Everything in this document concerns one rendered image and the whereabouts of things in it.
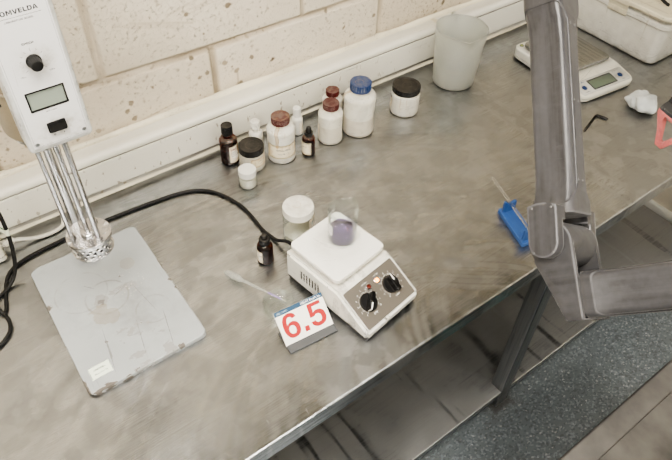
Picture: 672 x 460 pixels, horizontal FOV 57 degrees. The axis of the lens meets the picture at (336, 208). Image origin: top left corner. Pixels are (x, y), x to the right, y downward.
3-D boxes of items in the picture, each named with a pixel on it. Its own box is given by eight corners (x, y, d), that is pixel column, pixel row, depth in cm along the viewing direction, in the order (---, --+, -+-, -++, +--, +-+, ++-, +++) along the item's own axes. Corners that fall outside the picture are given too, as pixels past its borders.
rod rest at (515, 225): (536, 244, 121) (541, 231, 118) (521, 247, 120) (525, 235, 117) (511, 208, 127) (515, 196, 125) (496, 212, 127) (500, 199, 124)
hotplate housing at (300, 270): (416, 300, 111) (422, 271, 105) (366, 344, 104) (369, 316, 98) (328, 233, 121) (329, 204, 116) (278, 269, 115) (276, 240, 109)
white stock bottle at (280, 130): (266, 148, 139) (263, 108, 131) (293, 145, 140) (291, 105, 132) (270, 166, 135) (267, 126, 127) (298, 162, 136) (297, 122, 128)
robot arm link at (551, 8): (604, 260, 83) (565, 256, 75) (563, 262, 87) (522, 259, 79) (586, -42, 89) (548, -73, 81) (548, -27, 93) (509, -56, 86)
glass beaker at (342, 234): (346, 255, 106) (347, 223, 101) (320, 241, 109) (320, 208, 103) (365, 234, 110) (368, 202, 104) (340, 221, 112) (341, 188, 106)
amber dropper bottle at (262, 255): (273, 253, 117) (271, 227, 112) (274, 265, 115) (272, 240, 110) (257, 254, 117) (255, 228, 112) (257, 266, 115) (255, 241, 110)
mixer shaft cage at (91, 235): (122, 250, 99) (80, 124, 81) (80, 269, 96) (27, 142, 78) (105, 225, 102) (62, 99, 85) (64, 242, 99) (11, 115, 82)
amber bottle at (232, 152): (219, 165, 135) (214, 129, 128) (224, 153, 137) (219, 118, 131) (237, 167, 134) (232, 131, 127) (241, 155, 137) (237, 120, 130)
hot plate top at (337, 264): (386, 248, 108) (386, 245, 108) (337, 286, 102) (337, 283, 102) (337, 213, 114) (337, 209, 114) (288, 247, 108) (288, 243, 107)
